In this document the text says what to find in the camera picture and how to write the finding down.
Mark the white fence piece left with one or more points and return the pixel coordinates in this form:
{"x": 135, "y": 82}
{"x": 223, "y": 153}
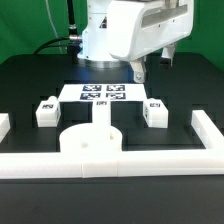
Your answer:
{"x": 4, "y": 125}

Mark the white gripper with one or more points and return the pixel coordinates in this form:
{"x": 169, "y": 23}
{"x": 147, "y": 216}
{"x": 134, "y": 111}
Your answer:
{"x": 137, "y": 28}

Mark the white marker sheet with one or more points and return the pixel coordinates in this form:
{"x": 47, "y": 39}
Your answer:
{"x": 115, "y": 92}

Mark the white U-shaped fence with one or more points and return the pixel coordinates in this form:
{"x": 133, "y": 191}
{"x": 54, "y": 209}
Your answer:
{"x": 208, "y": 160}

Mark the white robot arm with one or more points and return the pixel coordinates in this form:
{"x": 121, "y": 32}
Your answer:
{"x": 94, "y": 37}

